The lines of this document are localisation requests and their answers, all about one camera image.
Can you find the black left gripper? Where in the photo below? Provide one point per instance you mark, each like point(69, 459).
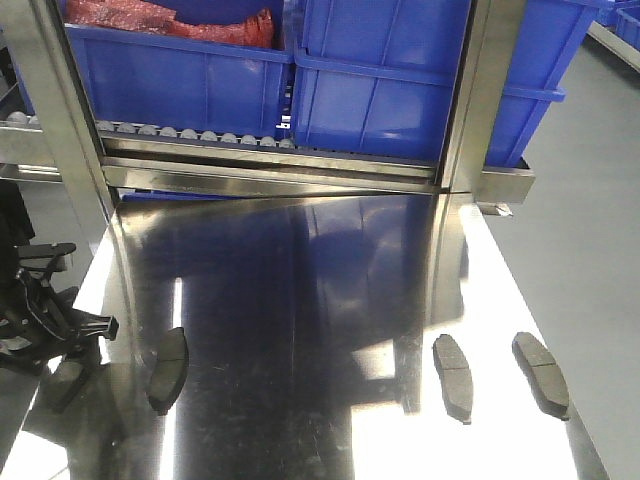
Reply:
point(38, 324)

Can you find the grey brake pad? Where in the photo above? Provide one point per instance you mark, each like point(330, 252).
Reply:
point(455, 378)
point(544, 375)
point(64, 384)
point(170, 371)

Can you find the steel roller conveyor rack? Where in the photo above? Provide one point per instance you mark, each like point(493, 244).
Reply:
point(93, 167)

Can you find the black office chair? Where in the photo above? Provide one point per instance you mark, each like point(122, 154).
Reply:
point(16, 230)

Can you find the left blue plastic bin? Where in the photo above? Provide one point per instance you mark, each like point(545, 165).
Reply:
point(183, 83)

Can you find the blue plastic bin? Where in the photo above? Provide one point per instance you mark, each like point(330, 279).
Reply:
point(183, 83)
point(377, 77)

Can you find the right blue plastic bin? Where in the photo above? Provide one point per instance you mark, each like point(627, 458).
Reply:
point(377, 77)

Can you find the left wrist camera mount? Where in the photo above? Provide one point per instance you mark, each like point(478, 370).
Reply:
point(43, 260)

